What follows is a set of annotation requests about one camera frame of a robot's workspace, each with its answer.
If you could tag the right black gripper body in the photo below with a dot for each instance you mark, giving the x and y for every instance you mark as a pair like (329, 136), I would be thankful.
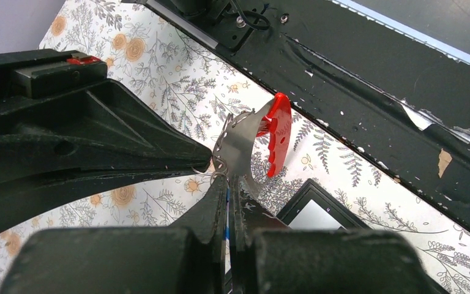
(38, 73)

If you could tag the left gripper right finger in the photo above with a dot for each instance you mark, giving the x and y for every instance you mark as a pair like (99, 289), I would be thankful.
(247, 214)

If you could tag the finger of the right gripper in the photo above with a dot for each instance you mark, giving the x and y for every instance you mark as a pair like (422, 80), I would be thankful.
(103, 127)
(25, 198)

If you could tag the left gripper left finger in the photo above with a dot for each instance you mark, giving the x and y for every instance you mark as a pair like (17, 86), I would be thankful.
(207, 218)

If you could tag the keyring with red fob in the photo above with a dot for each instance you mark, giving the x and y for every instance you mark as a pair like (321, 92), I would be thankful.
(233, 150)

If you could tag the blue key tag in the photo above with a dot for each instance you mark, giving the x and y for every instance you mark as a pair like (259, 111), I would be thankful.
(227, 233)

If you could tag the black white chessboard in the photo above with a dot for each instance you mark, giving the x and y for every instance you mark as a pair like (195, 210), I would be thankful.
(313, 208)

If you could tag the floral table mat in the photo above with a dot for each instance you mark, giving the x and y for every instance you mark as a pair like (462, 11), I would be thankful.
(194, 91)

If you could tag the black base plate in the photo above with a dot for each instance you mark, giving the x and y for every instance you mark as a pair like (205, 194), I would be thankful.
(400, 98)

